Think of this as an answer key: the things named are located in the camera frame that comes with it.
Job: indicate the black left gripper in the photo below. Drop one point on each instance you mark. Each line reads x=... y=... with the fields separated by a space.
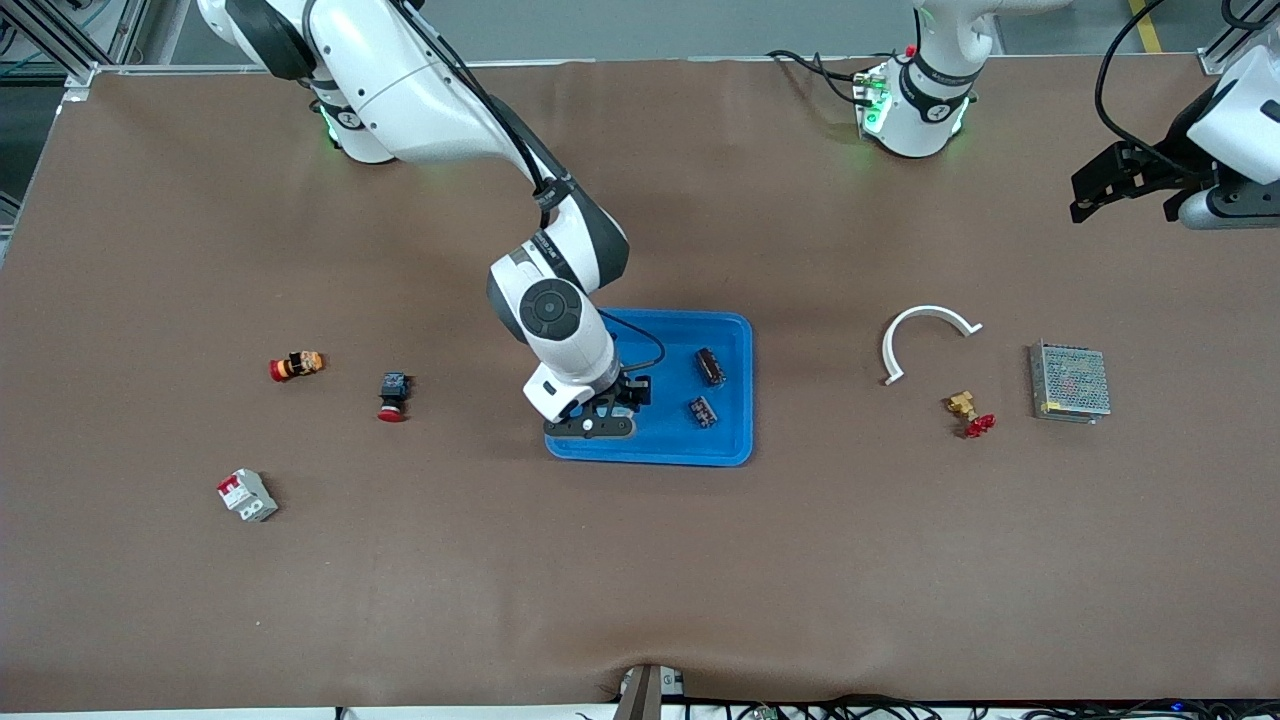
x=1168 y=173

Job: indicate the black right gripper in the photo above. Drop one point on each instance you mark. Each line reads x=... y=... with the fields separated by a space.
x=631 y=389

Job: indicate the blue dome bell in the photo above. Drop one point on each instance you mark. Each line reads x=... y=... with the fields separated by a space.
x=622 y=408

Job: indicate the dark brown relay block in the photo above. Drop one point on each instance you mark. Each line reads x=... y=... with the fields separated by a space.
x=711 y=366

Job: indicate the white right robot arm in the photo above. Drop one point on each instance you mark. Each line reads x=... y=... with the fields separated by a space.
x=400 y=90

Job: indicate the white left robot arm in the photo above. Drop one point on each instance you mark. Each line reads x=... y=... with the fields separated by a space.
x=915 y=110

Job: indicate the blue plastic tray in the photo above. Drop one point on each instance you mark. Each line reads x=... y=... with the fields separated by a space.
x=690 y=440

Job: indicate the brown table mat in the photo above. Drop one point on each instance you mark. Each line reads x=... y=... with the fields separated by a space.
x=640 y=560

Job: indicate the metal mesh power supply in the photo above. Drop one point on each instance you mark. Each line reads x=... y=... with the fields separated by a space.
x=1070 y=380

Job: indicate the white curved plastic clip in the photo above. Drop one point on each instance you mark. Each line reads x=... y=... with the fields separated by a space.
x=932 y=310

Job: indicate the black red push button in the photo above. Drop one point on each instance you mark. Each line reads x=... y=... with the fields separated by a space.
x=392 y=395

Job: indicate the orange red emergency button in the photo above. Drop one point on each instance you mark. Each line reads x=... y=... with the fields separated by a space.
x=297 y=366

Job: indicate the white red circuit breaker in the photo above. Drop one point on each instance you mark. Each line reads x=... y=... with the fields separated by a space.
x=247 y=495

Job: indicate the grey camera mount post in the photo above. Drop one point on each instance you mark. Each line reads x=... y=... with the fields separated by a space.
x=640 y=695

